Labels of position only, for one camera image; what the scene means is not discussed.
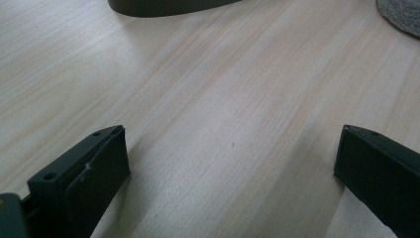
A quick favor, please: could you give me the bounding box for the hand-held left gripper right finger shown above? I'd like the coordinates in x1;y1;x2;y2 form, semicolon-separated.
333;124;420;238

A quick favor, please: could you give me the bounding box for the dark olive bowl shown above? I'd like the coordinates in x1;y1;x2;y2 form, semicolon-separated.
107;0;244;19

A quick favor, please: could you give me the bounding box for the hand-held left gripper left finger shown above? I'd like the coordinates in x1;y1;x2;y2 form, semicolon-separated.
21;124;131;238

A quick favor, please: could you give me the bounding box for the grey felt coaster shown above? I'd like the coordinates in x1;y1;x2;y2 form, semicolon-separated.
375;0;420;38

